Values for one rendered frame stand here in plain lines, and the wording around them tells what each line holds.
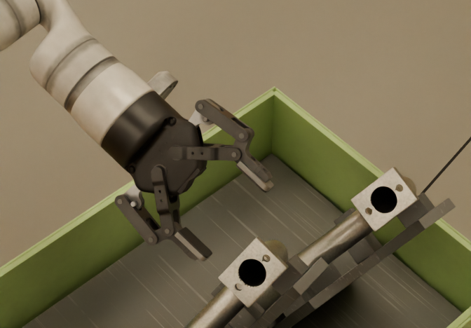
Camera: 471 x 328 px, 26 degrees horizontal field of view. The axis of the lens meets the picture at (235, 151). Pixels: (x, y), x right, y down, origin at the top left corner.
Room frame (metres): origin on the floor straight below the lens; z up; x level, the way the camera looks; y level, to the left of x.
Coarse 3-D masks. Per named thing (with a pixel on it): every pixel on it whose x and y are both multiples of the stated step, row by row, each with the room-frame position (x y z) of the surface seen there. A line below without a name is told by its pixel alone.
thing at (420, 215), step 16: (416, 208) 0.62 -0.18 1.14; (432, 208) 0.63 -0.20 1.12; (448, 208) 0.62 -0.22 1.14; (416, 224) 0.60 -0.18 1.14; (400, 240) 0.61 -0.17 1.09; (384, 256) 0.63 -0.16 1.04; (336, 272) 0.69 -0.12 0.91; (352, 272) 0.61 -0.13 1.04; (320, 288) 0.67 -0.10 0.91; (336, 288) 0.59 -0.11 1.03; (304, 304) 0.58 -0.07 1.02; (320, 304) 0.57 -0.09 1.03; (288, 320) 0.60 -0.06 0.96
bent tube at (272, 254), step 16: (256, 240) 0.54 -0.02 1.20; (272, 240) 0.58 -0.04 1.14; (240, 256) 0.53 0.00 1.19; (256, 256) 0.53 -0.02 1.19; (272, 256) 0.52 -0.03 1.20; (224, 272) 0.52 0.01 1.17; (240, 272) 0.52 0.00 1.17; (256, 272) 0.54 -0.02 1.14; (272, 272) 0.51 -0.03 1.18; (224, 288) 0.59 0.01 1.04; (240, 288) 0.58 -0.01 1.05; (256, 288) 0.51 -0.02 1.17; (208, 304) 0.58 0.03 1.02; (224, 304) 0.57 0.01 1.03; (240, 304) 0.57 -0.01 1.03; (192, 320) 0.57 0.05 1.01; (208, 320) 0.56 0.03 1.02; (224, 320) 0.56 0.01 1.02
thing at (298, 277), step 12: (288, 264) 0.55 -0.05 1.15; (300, 264) 0.56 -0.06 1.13; (324, 264) 0.55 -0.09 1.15; (288, 276) 0.54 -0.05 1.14; (300, 276) 0.54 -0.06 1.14; (312, 276) 0.53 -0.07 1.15; (276, 288) 0.53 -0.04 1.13; (288, 288) 0.53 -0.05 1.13; (300, 288) 0.52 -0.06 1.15; (288, 300) 0.52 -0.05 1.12; (276, 312) 0.53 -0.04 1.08; (264, 324) 0.54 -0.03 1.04
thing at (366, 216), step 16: (384, 176) 0.62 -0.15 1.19; (400, 176) 0.62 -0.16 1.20; (368, 192) 0.61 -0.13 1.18; (384, 192) 0.65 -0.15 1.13; (400, 192) 0.60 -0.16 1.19; (368, 208) 0.68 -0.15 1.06; (384, 208) 0.61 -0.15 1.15; (400, 208) 0.59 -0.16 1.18; (352, 224) 0.67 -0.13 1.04; (368, 224) 0.67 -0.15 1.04; (384, 224) 0.59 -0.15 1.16; (320, 240) 0.67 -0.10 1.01; (336, 240) 0.66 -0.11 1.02; (352, 240) 0.66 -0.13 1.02; (304, 256) 0.66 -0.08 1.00; (320, 256) 0.65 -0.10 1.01; (336, 256) 0.65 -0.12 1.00; (272, 288) 0.63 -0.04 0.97; (272, 304) 0.63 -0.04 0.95
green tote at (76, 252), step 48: (288, 144) 0.92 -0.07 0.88; (336, 144) 0.86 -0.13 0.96; (144, 192) 0.80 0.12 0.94; (192, 192) 0.85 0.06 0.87; (336, 192) 0.85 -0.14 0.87; (48, 240) 0.71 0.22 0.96; (96, 240) 0.74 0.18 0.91; (144, 240) 0.79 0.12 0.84; (384, 240) 0.78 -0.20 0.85; (432, 240) 0.73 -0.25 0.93; (0, 288) 0.65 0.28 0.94; (48, 288) 0.69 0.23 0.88
